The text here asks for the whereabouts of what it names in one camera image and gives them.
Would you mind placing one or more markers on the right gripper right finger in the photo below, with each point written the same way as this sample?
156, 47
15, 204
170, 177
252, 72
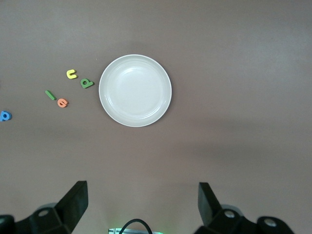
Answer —
214, 214

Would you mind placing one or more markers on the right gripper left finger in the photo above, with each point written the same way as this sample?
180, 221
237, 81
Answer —
70, 209

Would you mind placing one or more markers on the orange foam letter e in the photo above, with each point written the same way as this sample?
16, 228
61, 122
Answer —
59, 103

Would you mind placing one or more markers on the green foam letter l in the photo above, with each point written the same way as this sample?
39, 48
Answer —
50, 95

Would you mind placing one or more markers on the green foam letter p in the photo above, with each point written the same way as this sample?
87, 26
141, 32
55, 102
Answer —
90, 83

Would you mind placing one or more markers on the yellow foam letter u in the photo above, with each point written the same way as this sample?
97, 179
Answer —
69, 71

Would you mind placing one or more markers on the blue foam letter p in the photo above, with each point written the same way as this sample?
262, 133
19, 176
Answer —
9, 116

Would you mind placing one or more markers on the beige plate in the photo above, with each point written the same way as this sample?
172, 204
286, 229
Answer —
135, 90

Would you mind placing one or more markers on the brown table cover mat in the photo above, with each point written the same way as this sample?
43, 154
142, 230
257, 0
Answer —
219, 48

